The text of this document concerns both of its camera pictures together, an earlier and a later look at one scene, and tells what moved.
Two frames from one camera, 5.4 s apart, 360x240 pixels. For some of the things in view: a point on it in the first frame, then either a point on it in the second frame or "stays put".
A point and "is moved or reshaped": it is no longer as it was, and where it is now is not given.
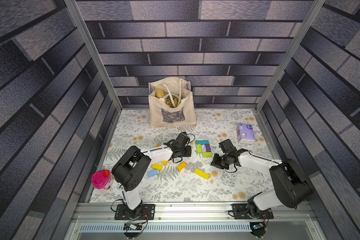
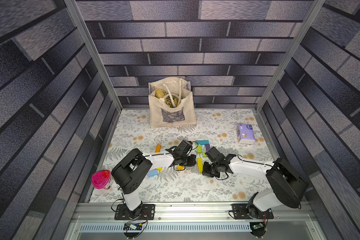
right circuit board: [256, 226] stays put
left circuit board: [130, 226] stays put
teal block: [202, 142] stays put
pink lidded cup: [100, 178] stays put
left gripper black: [189, 151] to [192, 163]
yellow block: [201, 173] is moved or reshaped
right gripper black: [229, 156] to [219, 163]
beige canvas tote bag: [171, 103] stays put
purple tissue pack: [245, 133] stays put
